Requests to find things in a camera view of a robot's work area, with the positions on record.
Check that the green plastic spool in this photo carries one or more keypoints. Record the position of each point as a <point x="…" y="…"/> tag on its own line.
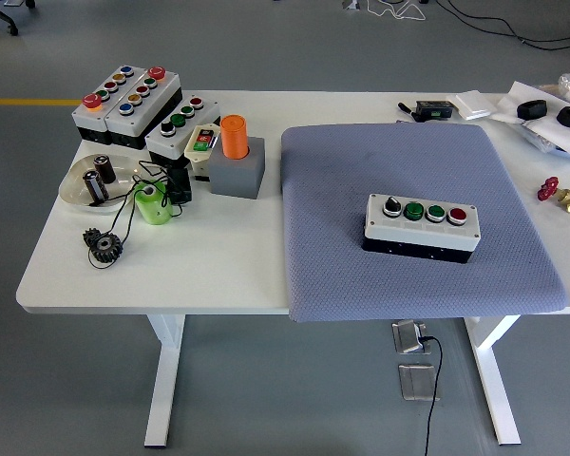
<point x="154" y="209"/>

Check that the dark brown capacitor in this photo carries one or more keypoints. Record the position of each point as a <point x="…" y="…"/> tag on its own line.
<point x="95" y="185"/>
<point x="105" y="168"/>

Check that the round clear dish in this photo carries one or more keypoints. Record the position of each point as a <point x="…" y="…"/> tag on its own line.
<point x="75" y="186"/>

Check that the small black gear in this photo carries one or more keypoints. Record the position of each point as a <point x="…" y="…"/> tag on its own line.
<point x="90" y="236"/>

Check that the white paper sheet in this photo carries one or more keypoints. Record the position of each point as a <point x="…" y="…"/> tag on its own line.
<point x="518" y="97"/>

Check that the open metal floor socket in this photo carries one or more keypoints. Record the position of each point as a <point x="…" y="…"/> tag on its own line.
<point x="408" y="338"/>

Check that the grey block with hole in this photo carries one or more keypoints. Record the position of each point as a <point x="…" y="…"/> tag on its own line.
<point x="233" y="178"/>

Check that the grey-blue textured mat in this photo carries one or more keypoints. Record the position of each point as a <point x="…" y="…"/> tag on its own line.
<point x="337" y="214"/>

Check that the white table leg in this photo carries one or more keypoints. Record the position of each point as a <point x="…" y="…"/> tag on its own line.
<point x="166" y="380"/>
<point x="491" y="380"/>

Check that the white right table leg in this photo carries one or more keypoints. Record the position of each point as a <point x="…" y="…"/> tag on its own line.
<point x="491" y="380"/>

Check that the cream red-green switch box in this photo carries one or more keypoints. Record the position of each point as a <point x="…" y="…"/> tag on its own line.
<point x="202" y="142"/>

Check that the orange plastic cylinder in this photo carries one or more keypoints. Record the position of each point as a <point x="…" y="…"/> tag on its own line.
<point x="233" y="138"/>

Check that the white left table leg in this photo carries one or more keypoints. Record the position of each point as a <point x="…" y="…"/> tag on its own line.
<point x="166" y="380"/>

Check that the silver metal stand foot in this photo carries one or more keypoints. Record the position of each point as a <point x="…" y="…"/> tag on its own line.
<point x="350" y="4"/>

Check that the closed metal floor plate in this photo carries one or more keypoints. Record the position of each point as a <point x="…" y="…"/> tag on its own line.
<point x="417" y="382"/>

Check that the grey five-button control box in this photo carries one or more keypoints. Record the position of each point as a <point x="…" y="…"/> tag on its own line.
<point x="138" y="119"/>
<point x="89" y="118"/>

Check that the small black box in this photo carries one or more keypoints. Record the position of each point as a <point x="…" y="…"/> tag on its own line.
<point x="179" y="187"/>

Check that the large black gear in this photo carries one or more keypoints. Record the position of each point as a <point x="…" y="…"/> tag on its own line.
<point x="111" y="252"/>

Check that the grey four-control button box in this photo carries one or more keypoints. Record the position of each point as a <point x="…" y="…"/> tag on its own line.
<point x="408" y="233"/>
<point x="172" y="142"/>

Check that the clear plastic bag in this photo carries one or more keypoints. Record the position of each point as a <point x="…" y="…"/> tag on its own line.
<point x="541" y="141"/>

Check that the black module with green connector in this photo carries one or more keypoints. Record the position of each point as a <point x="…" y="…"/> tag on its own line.
<point x="432" y="108"/>

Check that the black office chair base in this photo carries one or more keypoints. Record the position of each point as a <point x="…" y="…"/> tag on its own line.
<point x="2" y="16"/>

